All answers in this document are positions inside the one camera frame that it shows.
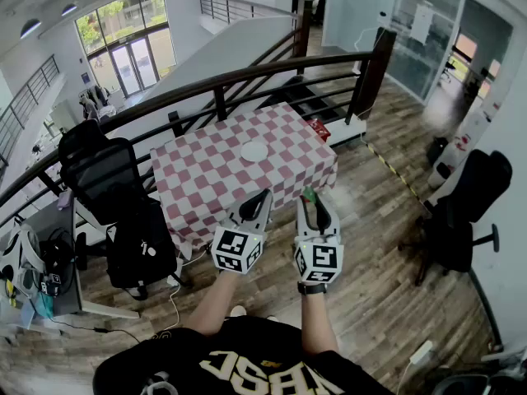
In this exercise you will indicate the person's right forearm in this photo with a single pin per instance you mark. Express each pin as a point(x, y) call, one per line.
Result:
point(317, 323)

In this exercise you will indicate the glass entrance door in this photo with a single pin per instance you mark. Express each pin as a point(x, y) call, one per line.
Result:
point(133, 66)

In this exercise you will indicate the black padded office chair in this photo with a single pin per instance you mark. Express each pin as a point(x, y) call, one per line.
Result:
point(473, 204)

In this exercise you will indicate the white headset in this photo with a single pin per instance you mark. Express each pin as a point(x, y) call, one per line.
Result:
point(18, 253)

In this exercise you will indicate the black backpack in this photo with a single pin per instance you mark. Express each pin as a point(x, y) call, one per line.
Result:
point(140, 245)

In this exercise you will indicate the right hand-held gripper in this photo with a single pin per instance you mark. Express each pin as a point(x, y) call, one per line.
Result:
point(323, 259)

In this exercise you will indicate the black wristwatch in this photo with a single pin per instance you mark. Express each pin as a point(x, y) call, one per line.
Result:
point(311, 288)

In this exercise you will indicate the dark wooden newel post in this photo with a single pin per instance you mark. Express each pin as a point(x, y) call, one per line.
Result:
point(374, 72)

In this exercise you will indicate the round ceiling lamp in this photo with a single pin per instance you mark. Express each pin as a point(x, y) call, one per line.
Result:
point(31, 28)
point(69, 10)

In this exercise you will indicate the white round plate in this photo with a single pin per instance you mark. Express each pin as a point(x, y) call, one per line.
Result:
point(254, 151)

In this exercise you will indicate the brown wooden stair post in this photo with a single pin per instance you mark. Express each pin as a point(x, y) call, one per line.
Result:
point(305, 31)

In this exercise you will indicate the black mesh office chair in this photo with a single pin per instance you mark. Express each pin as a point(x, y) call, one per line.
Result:
point(103, 171)

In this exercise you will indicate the dark curved railing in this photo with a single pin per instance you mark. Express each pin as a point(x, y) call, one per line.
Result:
point(247, 71)

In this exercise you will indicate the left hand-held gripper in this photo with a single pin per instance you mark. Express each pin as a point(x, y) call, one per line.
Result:
point(236, 247)

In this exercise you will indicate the person's left forearm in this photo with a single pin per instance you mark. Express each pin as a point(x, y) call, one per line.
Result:
point(210, 303)

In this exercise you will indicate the white power strip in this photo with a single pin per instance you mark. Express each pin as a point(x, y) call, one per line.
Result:
point(421, 352)

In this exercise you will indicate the red white checkered tablecloth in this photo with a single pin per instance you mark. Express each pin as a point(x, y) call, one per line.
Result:
point(206, 171)

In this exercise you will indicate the person's black printed t-shirt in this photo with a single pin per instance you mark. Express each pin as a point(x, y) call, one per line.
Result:
point(247, 360)

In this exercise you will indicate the grey desk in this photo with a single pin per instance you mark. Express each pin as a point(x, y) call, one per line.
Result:
point(62, 270)

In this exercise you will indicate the person's white shoe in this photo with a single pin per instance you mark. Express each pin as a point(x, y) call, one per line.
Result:
point(238, 311)

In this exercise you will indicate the red box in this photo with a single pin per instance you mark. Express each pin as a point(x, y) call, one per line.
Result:
point(319, 128)

